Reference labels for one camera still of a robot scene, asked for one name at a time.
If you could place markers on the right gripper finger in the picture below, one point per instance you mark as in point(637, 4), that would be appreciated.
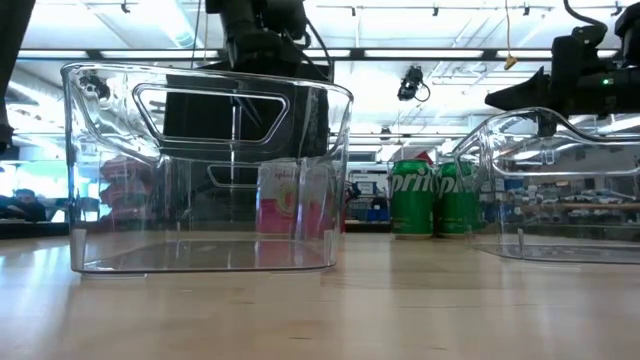
point(525, 95)

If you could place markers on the green Sprite soda can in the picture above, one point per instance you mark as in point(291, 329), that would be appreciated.
point(455, 210)
point(411, 210)

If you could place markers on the clear plastic bin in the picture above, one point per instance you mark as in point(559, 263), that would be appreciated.
point(550, 250)
point(115, 260)

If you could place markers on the white red Spindrift can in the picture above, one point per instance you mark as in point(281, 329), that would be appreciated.
point(277, 200)
point(320, 215)

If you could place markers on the red soda can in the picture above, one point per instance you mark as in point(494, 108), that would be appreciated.
point(125, 195)

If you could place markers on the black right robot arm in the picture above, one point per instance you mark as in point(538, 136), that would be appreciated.
point(625, 90)

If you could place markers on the blue storage box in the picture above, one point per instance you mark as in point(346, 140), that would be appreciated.
point(377, 215)

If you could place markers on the person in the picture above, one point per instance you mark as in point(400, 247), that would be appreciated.
point(25, 205)

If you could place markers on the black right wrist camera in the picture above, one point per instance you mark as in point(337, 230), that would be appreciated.
point(567, 52)

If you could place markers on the black ceiling camera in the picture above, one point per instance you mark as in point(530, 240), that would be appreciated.
point(411, 82)

